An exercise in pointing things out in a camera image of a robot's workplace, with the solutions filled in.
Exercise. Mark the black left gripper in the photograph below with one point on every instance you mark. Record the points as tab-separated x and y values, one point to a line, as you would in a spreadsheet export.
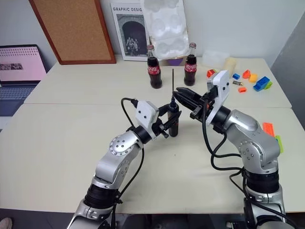
161	128

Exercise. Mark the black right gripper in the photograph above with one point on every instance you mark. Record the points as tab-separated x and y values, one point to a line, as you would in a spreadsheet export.
205	107

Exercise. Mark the grey black electric screwdriver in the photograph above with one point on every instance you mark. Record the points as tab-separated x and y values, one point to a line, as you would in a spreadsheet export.
173	128

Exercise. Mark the thin metal screwdriver bit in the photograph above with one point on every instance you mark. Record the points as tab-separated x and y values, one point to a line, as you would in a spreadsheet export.
173	81

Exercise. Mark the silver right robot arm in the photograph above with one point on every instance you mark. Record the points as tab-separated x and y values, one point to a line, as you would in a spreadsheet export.
252	143

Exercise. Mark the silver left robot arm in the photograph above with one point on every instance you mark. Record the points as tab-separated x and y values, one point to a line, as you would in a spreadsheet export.
114	157

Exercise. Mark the glass cola bottle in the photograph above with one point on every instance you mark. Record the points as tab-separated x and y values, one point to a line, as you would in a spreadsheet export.
190	71
155	74

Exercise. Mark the red and yellow-green brick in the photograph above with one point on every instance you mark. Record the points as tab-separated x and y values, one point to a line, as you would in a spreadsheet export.
210	72

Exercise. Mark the purple bowl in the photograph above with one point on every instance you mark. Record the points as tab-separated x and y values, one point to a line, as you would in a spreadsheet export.
175	62

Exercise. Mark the translucent white plastic box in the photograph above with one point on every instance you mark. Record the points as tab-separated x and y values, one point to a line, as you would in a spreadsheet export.
213	58

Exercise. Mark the black gold battery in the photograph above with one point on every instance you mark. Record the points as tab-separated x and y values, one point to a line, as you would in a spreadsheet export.
237	83

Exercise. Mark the small blue brick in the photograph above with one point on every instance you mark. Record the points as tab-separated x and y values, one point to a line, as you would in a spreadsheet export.
236	76

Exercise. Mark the cream cylinder candle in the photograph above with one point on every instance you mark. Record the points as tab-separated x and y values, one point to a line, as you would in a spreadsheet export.
231	66

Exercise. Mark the small orange brick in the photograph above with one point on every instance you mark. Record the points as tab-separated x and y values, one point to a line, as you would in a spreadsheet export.
242	90

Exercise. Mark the yellow brick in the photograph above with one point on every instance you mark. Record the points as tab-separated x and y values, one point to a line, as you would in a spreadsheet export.
253	78

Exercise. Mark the large blue brick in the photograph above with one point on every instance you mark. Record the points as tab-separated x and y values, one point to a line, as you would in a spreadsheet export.
261	84

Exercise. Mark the white moulded plastic tray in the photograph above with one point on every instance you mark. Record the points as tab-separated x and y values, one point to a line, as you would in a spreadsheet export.
166	26

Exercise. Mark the light green brick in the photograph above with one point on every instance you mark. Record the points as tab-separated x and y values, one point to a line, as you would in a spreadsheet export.
268	85

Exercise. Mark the orange building plate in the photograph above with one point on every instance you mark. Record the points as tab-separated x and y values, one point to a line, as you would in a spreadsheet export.
269	128

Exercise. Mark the graphic design book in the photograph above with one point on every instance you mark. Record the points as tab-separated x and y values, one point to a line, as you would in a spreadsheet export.
129	35

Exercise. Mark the green building plate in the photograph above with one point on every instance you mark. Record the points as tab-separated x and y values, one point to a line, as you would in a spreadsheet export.
280	143

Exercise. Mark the grey partition panel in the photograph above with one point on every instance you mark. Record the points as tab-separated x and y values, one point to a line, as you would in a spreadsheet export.
293	59

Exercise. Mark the open laptop with pink screen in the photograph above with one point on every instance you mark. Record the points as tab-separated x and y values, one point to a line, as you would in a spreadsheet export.
19	64

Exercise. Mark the white shoe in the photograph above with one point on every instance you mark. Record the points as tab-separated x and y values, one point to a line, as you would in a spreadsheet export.
5	223

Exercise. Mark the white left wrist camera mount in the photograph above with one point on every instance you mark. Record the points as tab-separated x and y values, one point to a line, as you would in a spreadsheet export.
145	117

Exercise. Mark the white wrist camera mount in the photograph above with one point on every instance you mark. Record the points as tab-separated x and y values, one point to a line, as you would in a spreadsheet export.
220	95
145	117

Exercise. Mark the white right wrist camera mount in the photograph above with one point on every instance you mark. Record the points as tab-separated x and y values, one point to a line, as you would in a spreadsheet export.
220	95

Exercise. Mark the cork board with red-brown frame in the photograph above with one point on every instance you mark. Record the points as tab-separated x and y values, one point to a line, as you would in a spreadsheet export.
74	31

